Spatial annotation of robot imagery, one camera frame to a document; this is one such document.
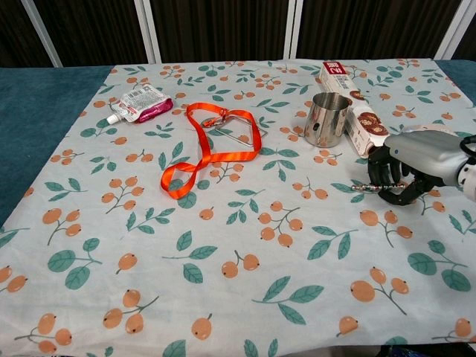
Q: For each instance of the white aluminium frame post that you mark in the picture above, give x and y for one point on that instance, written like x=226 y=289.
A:
x=292 y=29
x=148 y=29
x=41 y=33
x=455 y=29

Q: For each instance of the long white biscuit box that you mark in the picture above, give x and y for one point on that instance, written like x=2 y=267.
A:
x=342 y=80

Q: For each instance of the pink white drink pouch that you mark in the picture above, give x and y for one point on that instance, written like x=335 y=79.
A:
x=143 y=104

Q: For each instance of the clear badge card holder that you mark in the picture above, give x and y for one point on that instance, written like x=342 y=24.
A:
x=238 y=131

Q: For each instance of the white blister pack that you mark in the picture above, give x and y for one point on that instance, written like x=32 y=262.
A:
x=439 y=127

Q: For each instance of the shiny silver metal handle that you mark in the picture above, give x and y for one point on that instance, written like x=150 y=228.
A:
x=362 y=187

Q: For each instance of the stainless steel cup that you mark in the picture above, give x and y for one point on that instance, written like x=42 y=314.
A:
x=327 y=122

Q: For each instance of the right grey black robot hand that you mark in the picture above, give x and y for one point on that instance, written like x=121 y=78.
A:
x=427 y=156

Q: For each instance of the floral print tablecloth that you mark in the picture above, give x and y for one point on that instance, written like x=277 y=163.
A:
x=238 y=230

